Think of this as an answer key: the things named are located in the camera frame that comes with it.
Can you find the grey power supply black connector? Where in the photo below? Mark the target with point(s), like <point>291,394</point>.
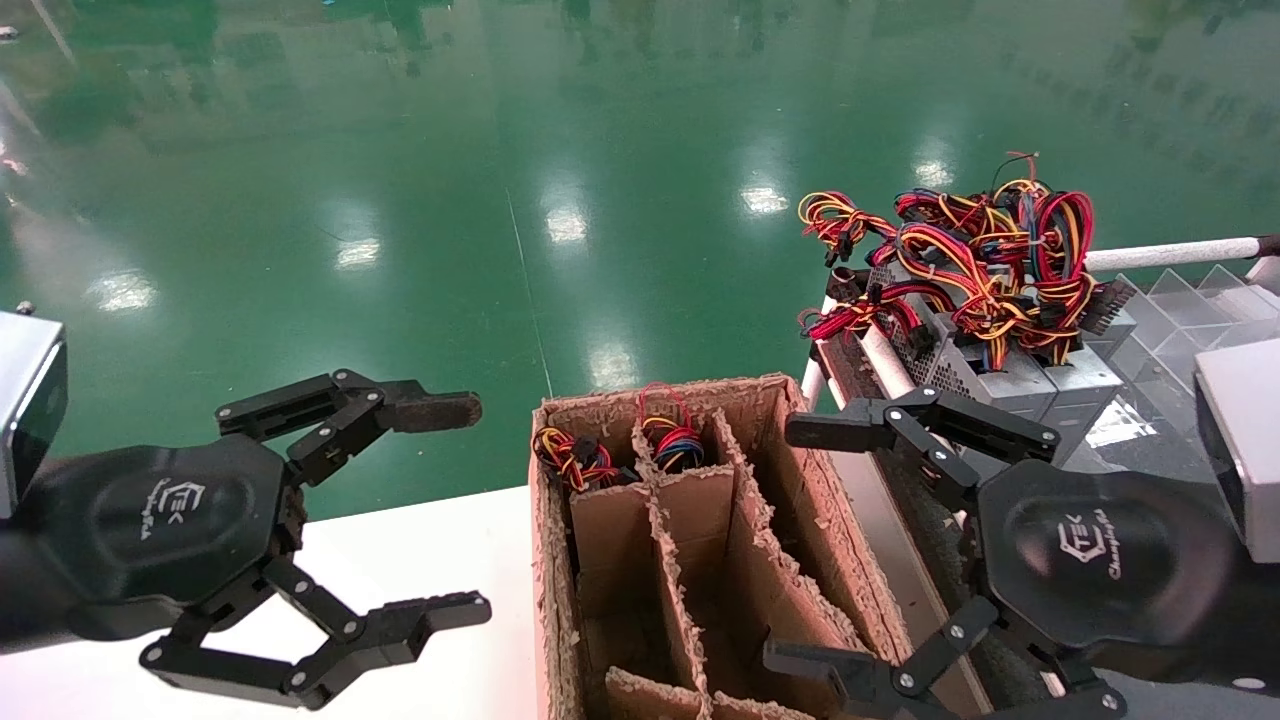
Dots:
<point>1110,305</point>

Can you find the clear plastic divider tray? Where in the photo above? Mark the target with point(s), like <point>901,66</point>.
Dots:
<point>1190,310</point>

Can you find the short white pipe post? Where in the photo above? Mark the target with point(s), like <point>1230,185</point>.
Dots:
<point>812,380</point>

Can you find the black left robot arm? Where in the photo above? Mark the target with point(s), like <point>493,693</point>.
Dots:
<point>30,600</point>

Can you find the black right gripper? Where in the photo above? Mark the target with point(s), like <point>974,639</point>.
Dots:
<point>1100,560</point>

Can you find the torn cardboard divider grid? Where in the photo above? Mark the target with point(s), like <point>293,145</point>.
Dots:
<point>700,520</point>

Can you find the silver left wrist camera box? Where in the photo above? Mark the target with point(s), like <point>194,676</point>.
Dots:
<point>25,400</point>

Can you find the grey cart frame edge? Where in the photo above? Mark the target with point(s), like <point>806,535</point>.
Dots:
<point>890,540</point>

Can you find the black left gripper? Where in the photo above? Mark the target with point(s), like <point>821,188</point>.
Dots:
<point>180,520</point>

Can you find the worn brown cardboard box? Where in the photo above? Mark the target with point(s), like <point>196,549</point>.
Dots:
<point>810,530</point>

